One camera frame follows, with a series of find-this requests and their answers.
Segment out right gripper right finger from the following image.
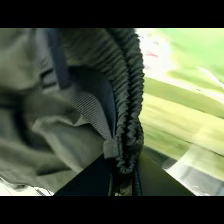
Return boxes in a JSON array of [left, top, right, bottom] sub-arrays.
[[133, 151, 196, 197]]

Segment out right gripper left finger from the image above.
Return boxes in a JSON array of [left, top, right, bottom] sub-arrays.
[[54, 153, 114, 197]]

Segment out grey-green pants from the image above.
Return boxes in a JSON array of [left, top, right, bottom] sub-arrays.
[[0, 28, 146, 197]]

